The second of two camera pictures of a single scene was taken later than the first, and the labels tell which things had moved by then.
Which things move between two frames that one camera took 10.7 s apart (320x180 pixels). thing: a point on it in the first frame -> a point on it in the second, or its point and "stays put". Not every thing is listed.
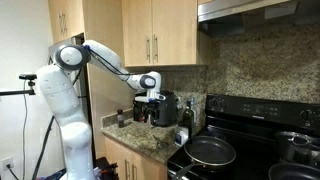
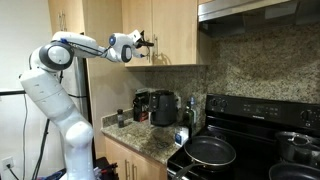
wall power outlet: (8, 165) stays put
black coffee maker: (167, 110) stays put
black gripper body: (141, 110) -> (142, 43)
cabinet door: (174, 32) stays put
